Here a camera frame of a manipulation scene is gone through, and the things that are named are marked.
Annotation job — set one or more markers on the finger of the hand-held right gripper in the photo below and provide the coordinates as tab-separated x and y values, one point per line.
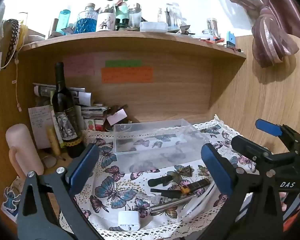
267	127
250	150

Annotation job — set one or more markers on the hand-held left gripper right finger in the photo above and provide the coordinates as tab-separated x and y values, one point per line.
216	172

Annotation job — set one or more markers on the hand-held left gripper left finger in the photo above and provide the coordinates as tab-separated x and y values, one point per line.
83	166

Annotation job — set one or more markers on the black and yellow utility knife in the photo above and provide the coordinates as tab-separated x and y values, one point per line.
187	187

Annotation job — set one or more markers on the black pen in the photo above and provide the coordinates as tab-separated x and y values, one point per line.
161	180

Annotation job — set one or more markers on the silver metal straw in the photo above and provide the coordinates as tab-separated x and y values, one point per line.
170	203

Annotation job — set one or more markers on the clear plastic storage box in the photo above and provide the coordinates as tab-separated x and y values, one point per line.
155	142

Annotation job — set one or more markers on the white plug adapter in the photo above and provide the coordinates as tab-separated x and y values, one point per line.
128	220

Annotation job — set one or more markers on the person's right hand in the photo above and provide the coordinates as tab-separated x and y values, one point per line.
282	201

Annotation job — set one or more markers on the yellow tube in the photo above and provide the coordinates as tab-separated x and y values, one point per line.
53	142

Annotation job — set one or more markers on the butterfly print tablecloth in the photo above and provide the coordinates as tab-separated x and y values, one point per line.
120	195

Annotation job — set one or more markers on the dark wine bottle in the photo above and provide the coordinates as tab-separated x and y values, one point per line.
65	120

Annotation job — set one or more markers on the stack of books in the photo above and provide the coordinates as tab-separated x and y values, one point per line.
93	116

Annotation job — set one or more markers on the small pink paper box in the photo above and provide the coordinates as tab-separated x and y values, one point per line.
117	117

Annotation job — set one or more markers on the white handwritten note paper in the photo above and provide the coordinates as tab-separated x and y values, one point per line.
40	125

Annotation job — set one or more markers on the pink candle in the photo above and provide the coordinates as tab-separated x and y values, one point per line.
20	147

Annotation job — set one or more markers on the rolled magazine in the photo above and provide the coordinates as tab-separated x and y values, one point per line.
82	96

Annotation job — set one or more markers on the blue cartoon sticker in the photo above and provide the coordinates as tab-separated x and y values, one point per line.
11	200

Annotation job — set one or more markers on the pink curtain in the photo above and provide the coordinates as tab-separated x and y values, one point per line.
267	35

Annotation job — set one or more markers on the blue plastic block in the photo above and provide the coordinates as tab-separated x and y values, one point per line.
230	40

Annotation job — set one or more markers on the orange sticky note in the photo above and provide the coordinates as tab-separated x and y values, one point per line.
127	75

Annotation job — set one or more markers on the pink sticky note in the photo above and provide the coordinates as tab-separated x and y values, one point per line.
78	65

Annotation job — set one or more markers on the green sticky note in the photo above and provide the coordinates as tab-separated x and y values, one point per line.
123	63

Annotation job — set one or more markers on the tall clear jar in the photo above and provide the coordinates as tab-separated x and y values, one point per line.
212	25

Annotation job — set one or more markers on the wooden shelf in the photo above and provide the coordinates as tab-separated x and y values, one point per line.
130	42

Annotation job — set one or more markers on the diamond cut glass bottle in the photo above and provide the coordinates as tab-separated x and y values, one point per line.
87	21

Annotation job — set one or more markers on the black lace headband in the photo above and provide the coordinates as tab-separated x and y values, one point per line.
11	40

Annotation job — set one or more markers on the light blue plastic bottle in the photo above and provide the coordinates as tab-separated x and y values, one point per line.
64	21

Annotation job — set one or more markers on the clear plastic packages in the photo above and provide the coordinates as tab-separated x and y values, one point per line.
171	15

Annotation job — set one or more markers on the clear bottle with illustrated label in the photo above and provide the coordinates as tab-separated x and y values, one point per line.
106	17

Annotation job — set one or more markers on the white plastic container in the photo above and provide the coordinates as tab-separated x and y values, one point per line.
153	27

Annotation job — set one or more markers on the green pump bottle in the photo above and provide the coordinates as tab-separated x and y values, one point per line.
122	15

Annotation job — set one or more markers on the glass jar with silver lid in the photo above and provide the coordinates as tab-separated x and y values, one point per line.
135	15

